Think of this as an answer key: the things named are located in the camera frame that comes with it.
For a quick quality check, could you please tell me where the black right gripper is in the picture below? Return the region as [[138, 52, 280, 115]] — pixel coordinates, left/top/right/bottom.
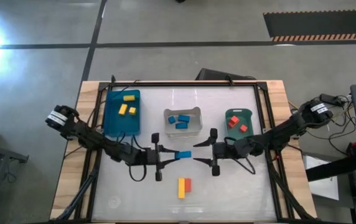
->
[[192, 128, 238, 177]]

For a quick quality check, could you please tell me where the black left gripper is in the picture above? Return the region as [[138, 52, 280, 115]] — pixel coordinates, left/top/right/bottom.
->
[[140, 133, 180, 182]]

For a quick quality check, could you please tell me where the white translucent plastic bin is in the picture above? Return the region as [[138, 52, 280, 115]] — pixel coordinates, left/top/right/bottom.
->
[[163, 106, 203, 138]]

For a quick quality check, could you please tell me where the long yellow block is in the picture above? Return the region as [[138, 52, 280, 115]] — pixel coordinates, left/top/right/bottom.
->
[[177, 177, 186, 199]]

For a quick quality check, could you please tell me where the teal plastic bin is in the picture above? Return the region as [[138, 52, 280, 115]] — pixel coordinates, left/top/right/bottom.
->
[[225, 108, 254, 141]]

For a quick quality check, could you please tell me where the blue plastic bin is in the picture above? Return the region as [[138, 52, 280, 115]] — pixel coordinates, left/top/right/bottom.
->
[[103, 89, 142, 138]]

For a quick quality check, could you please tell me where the white paper sheet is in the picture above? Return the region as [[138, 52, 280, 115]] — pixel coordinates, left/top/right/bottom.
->
[[302, 154, 340, 202]]

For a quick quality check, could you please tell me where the black cart leg bar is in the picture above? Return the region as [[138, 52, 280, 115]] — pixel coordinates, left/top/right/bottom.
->
[[305, 154, 356, 183]]

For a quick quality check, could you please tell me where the black power adapter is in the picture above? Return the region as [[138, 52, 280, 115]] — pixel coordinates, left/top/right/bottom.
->
[[319, 93, 347, 107]]

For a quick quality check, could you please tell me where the black striped-edge floor mat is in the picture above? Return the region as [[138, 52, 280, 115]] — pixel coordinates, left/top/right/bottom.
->
[[263, 9, 356, 43]]

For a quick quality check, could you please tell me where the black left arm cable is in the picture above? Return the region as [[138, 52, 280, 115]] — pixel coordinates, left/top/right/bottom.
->
[[128, 163, 148, 183]]

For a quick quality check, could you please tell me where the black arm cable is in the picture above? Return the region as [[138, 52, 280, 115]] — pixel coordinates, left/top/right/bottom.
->
[[128, 163, 148, 183], [231, 155, 256, 175]]

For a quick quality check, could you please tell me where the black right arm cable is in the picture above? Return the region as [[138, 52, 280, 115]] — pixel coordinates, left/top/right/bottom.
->
[[231, 155, 256, 175]]

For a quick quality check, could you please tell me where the black cable bundle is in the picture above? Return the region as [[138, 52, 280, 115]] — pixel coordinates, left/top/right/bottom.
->
[[326, 102, 356, 156]]

